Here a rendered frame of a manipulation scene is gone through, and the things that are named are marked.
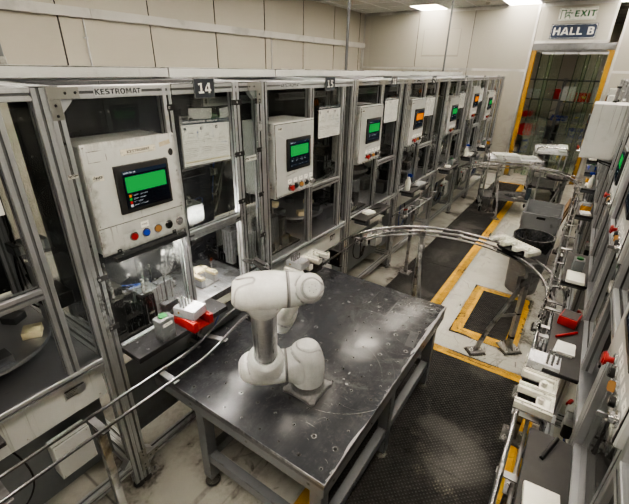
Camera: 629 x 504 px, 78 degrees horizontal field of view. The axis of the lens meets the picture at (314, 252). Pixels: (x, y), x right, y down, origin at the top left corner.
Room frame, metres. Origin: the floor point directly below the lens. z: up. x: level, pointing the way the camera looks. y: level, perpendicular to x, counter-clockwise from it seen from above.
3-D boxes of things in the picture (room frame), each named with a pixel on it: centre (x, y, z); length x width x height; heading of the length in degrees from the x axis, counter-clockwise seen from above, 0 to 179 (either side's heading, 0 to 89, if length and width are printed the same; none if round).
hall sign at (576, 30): (8.35, -4.75, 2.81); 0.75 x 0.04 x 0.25; 56
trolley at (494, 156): (6.25, -3.17, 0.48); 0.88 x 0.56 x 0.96; 74
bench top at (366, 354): (1.86, -0.04, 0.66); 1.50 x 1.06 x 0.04; 146
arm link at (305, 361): (1.44, 0.03, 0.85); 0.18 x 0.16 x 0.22; 99
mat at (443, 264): (5.58, -2.47, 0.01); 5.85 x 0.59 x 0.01; 146
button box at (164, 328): (1.52, 0.71, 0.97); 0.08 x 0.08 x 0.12; 56
